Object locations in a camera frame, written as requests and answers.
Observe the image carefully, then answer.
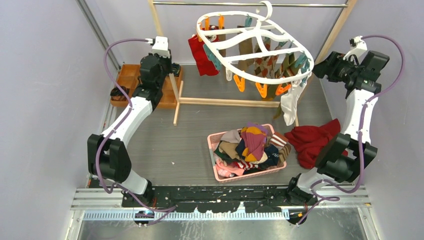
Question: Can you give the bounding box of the grey beige sock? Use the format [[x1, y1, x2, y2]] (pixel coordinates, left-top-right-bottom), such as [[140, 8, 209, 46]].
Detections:
[[220, 129, 241, 144]]

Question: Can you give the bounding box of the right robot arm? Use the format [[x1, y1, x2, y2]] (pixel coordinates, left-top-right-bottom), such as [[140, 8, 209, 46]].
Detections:
[[285, 50, 390, 205]]

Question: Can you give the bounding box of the argyle hanging sock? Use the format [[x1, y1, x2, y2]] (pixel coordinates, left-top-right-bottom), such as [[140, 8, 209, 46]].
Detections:
[[253, 37, 282, 78]]

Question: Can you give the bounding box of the rolled dark green sock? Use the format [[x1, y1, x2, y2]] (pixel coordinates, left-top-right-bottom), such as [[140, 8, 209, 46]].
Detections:
[[171, 63, 181, 77]]

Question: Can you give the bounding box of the wooden clothes rack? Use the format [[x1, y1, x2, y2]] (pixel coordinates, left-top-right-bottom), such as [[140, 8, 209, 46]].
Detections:
[[148, 0, 357, 126]]

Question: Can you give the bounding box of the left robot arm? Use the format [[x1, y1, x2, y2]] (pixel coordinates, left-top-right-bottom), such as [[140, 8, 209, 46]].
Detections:
[[87, 49, 172, 207]]

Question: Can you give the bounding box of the red cloth on table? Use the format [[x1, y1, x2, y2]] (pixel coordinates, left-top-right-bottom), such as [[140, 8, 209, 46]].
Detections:
[[284, 118, 341, 169]]

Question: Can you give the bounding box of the white plastic clip hanger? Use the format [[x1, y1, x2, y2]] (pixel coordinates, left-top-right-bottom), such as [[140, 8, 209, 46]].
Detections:
[[196, 0, 314, 102]]

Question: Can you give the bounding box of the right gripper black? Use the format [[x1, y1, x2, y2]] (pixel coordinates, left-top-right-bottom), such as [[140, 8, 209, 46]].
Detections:
[[310, 51, 361, 83]]

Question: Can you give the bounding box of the rolled dark sock left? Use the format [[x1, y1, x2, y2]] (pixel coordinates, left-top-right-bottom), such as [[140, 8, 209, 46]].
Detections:
[[109, 86, 130, 102]]

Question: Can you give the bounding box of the brown striped sock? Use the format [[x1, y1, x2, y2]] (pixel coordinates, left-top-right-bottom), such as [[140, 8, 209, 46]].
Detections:
[[278, 144, 292, 164]]

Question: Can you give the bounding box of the green striped hanging sock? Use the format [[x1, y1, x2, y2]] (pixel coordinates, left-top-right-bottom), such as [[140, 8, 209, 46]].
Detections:
[[264, 53, 299, 101]]

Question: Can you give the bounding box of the white hanging sock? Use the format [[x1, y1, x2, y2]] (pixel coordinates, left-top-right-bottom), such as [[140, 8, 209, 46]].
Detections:
[[280, 77, 308, 126]]

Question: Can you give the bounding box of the red hanging sock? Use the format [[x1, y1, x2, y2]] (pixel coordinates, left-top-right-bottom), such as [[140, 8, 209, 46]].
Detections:
[[188, 34, 219, 76]]

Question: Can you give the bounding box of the orange wooden compartment tray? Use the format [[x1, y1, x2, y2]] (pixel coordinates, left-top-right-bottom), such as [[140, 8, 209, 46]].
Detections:
[[110, 64, 183, 109]]

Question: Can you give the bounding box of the pink plastic basket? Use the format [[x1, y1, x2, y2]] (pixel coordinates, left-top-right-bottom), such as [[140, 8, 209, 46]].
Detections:
[[207, 124, 287, 183]]

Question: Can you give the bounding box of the maroon purple orange striped sock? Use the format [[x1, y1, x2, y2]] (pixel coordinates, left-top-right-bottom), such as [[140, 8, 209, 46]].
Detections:
[[240, 122, 268, 162]]

